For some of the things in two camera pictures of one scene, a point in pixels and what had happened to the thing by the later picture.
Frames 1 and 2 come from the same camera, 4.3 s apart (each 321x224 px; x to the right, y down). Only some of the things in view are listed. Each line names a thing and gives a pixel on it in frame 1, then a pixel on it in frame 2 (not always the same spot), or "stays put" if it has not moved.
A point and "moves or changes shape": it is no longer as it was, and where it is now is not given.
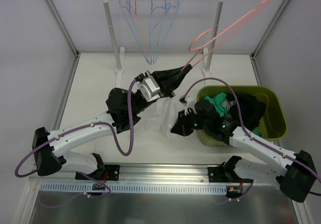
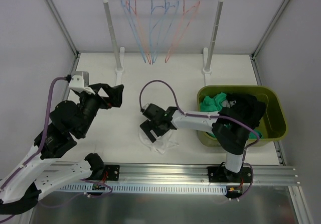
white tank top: x=161 y=120 moves or changes shape
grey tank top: x=227 y=104 stays put
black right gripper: x=186 y=123 -> x=152 y=121
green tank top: x=216 y=100 stays put
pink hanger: x=190 y=58 -> x=185 y=18
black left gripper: x=163 y=84 -> x=101 y=96
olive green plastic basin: x=273 y=125 stays put
